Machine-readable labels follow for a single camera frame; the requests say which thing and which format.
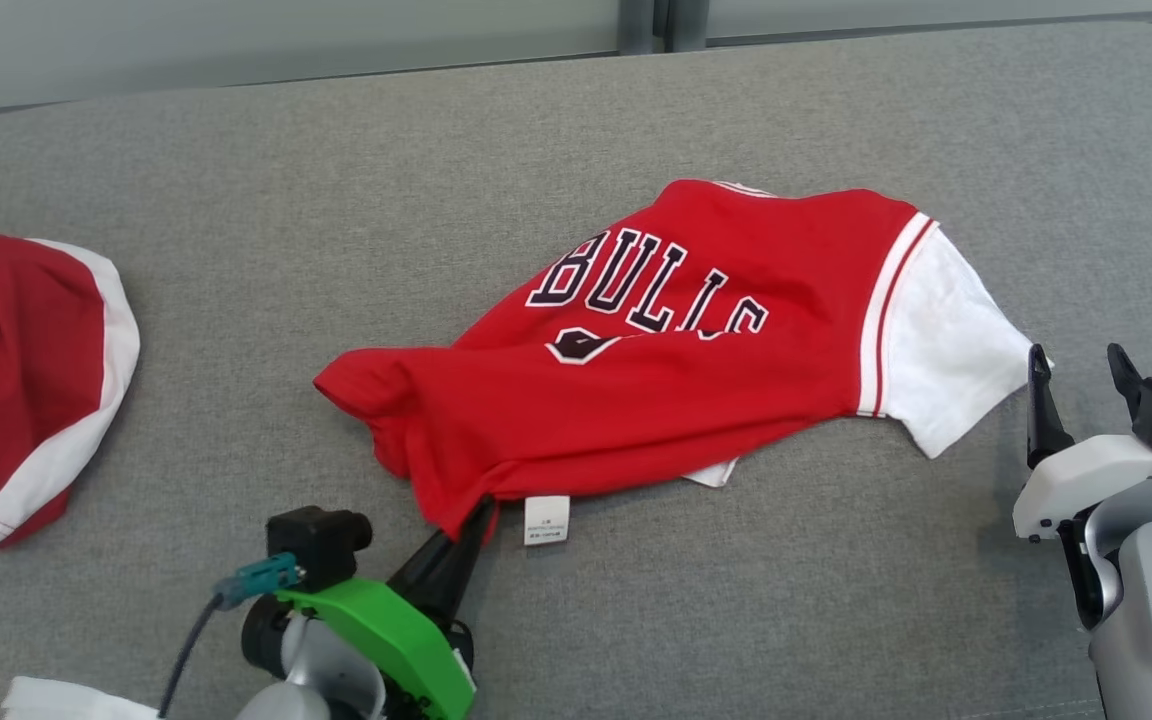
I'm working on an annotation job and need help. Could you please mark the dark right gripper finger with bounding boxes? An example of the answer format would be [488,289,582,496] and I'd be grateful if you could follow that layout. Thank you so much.
[1106,343,1149,426]
[1026,343,1077,469]

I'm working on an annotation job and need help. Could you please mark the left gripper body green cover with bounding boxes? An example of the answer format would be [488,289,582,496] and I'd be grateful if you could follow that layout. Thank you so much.
[276,577,478,720]

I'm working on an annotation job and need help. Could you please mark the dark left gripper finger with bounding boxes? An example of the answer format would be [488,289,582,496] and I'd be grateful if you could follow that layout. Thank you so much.
[388,497,499,626]

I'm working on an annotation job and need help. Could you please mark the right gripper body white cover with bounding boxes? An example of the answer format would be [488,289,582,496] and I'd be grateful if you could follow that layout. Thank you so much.
[1013,433,1152,543]

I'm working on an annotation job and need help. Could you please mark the red Bulls jersey shirt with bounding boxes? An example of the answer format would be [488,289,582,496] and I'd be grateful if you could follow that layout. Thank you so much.
[313,178,1055,547]

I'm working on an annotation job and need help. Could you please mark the red shorts white trim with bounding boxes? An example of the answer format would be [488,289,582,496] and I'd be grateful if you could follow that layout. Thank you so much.
[0,232,142,551]

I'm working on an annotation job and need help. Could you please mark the grey fabric sofa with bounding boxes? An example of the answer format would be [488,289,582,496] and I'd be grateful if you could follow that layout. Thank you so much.
[0,20,1152,720]

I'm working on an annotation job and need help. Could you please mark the white tape label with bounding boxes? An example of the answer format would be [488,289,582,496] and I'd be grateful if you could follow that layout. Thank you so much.
[1,677,163,720]

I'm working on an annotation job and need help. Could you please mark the teal left camera connector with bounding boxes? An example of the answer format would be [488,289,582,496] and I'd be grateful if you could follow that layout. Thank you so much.
[213,553,303,612]

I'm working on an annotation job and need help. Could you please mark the dark left camera cable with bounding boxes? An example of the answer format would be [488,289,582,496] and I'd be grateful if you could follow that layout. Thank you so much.
[157,595,229,720]

